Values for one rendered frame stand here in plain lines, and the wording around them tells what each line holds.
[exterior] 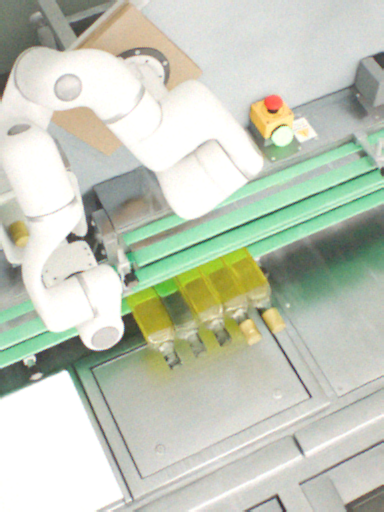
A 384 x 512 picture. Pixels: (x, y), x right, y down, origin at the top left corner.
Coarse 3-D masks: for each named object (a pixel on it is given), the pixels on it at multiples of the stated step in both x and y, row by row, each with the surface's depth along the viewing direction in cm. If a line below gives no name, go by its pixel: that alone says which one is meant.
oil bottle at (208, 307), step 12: (180, 276) 170; (192, 276) 170; (204, 276) 170; (192, 288) 169; (204, 288) 169; (192, 300) 167; (204, 300) 167; (216, 300) 167; (204, 312) 166; (216, 312) 166; (204, 324) 167
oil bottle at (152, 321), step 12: (132, 300) 168; (144, 300) 168; (156, 300) 168; (132, 312) 171; (144, 312) 166; (156, 312) 166; (144, 324) 165; (156, 324) 165; (168, 324) 165; (156, 336) 163; (168, 336) 164; (156, 348) 164
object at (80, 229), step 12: (72, 180) 149; (12, 192) 144; (0, 204) 156; (12, 204) 158; (0, 216) 159; (12, 216) 161; (24, 216) 162; (84, 216) 160; (0, 228) 150; (84, 228) 163; (0, 240) 153; (12, 240) 163; (12, 252) 161
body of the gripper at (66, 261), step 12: (60, 252) 146; (72, 252) 146; (84, 252) 145; (48, 264) 144; (60, 264) 143; (72, 264) 143; (84, 264) 143; (96, 264) 144; (48, 276) 142; (60, 276) 141
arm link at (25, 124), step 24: (48, 48) 121; (24, 96) 122; (0, 120) 122; (24, 120) 120; (48, 120) 126; (0, 144) 116; (24, 144) 114; (48, 144) 116; (24, 168) 115; (48, 168) 116; (24, 192) 117; (48, 192) 117; (72, 192) 121
